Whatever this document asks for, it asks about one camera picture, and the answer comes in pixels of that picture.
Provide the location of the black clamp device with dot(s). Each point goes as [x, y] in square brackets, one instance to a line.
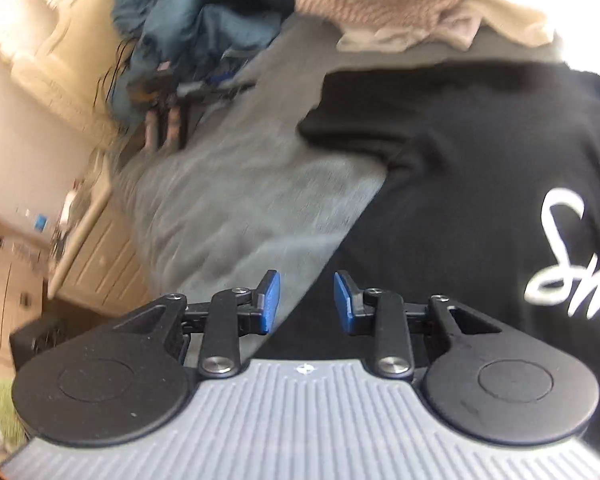
[155, 90]

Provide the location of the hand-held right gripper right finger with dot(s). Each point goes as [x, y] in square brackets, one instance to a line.
[341, 302]

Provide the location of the cream fluffy sweater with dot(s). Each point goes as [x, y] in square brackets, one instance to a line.
[510, 17]

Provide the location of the cream nightstand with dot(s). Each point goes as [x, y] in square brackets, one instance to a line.
[105, 260]

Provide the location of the teal puffy duvet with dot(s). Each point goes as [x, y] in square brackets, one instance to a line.
[205, 10]

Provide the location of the wooden cabinet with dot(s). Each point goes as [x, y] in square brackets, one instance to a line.
[5, 285]

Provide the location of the grey fleece blanket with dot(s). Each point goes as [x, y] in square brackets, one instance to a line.
[240, 200]

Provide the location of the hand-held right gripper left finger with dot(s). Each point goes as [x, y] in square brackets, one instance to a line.
[271, 305]

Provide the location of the pale thin garment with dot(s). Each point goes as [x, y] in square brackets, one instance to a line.
[380, 37]

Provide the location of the black crate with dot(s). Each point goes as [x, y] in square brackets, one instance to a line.
[35, 342]

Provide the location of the black t-shirt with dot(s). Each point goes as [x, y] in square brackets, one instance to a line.
[455, 185]

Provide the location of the person's camouflage clothing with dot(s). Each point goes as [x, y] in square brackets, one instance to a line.
[7, 410]

